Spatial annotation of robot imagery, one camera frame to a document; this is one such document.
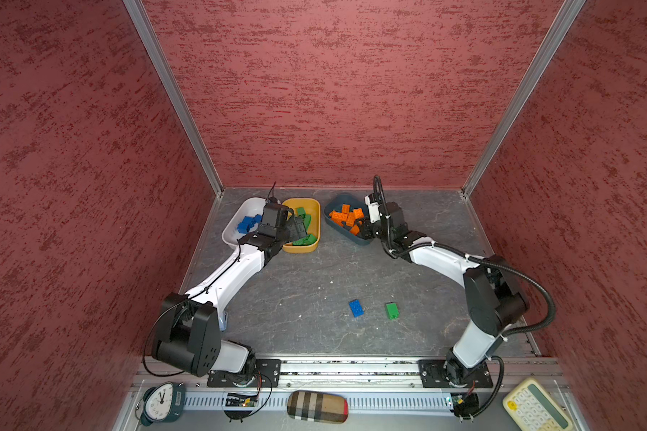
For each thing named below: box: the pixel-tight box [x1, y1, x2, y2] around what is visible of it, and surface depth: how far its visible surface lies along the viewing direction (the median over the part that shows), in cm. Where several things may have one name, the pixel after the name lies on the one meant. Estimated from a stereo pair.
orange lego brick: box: [328, 210, 348, 227], surface depth 112 cm
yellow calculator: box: [502, 377, 576, 431], surface depth 69 cm
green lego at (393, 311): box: [385, 302, 400, 320], surface depth 85 cm
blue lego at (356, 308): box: [348, 299, 364, 318], surface depth 87 cm
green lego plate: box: [292, 234, 318, 247], surface depth 100 cm
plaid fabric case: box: [286, 390, 350, 424], surface depth 68 cm
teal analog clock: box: [141, 381, 186, 427], surface depth 68 cm
